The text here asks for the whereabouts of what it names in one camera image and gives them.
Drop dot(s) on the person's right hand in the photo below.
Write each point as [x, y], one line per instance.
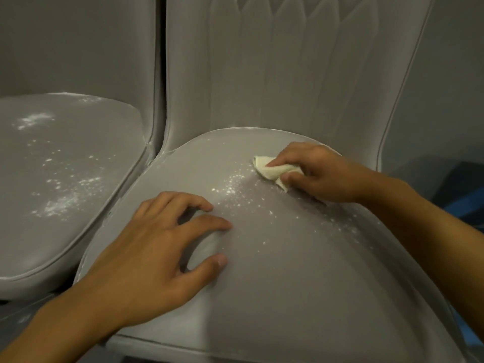
[325, 173]

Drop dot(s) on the person's left hand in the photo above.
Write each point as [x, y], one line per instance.
[136, 268]

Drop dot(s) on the person's right thumb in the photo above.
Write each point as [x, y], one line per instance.
[297, 178]

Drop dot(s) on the person's left thumb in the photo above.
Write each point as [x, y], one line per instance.
[202, 272]

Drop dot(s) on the person's left middle finger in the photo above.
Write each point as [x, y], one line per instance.
[177, 202]

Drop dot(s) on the white cloth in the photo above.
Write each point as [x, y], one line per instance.
[274, 170]

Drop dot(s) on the person's right forearm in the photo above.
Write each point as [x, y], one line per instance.
[427, 234]

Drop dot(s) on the person's left forearm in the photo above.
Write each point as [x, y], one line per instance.
[41, 328]

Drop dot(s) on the grey upholstered chair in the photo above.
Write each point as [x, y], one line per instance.
[295, 223]
[68, 147]

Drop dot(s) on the white powder spill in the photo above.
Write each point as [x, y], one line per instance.
[56, 173]
[249, 200]

